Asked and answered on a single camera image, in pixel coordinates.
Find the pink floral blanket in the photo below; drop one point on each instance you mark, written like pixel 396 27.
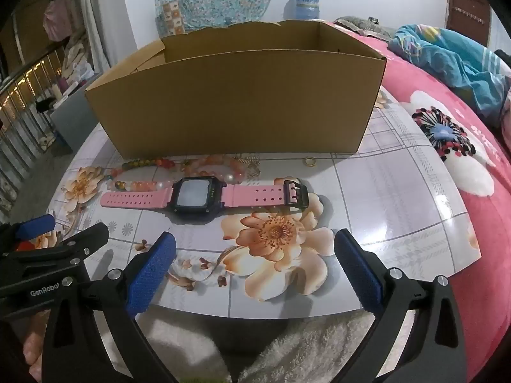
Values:
pixel 483 247

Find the metal railing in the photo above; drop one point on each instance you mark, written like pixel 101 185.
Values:
pixel 24 99

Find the dark cloth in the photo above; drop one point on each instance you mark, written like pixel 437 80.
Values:
pixel 504 60

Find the brown cardboard box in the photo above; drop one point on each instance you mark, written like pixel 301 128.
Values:
pixel 239 103

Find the white plastic bags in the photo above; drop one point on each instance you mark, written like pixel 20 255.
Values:
pixel 78 60

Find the person's left hand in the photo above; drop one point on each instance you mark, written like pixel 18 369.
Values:
pixel 32 351

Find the grey panel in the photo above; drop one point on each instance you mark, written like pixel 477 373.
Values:
pixel 74 119

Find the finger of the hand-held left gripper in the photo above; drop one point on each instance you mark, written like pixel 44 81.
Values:
pixel 86 237
pixel 36 226

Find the person's white fleece garment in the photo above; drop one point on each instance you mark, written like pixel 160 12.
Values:
pixel 291 347

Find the brown door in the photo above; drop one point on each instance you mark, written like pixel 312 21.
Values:
pixel 469 8

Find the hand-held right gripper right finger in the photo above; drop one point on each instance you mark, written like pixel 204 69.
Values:
pixel 359 275

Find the blue water jug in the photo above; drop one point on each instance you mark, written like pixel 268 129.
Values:
pixel 306 6

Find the blue patterned quilt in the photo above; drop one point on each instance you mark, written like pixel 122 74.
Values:
pixel 451 56

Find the grey patterned pillow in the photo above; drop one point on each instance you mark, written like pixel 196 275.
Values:
pixel 359 26

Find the pink hanging garment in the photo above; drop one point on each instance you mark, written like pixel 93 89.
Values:
pixel 59 20

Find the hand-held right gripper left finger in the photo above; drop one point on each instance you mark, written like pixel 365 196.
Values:
pixel 149 277

